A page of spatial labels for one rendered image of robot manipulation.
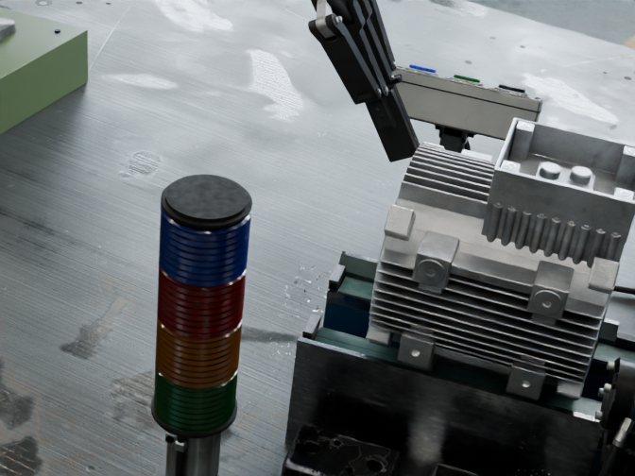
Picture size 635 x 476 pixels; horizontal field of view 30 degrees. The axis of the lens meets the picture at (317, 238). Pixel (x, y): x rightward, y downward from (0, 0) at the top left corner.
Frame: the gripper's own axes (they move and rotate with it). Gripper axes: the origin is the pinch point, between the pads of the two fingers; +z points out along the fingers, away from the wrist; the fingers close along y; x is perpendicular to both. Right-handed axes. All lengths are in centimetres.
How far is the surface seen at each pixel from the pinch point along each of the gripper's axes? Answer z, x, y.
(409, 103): 4.3, 3.7, 15.5
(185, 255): -10.1, 0.7, -38.9
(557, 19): 97, 54, 304
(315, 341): 13.9, 10.1, -13.4
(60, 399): 13.1, 38.3, -16.8
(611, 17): 106, 38, 316
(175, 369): -1.6, 6.0, -38.8
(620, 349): 29.3, -13.3, -0.4
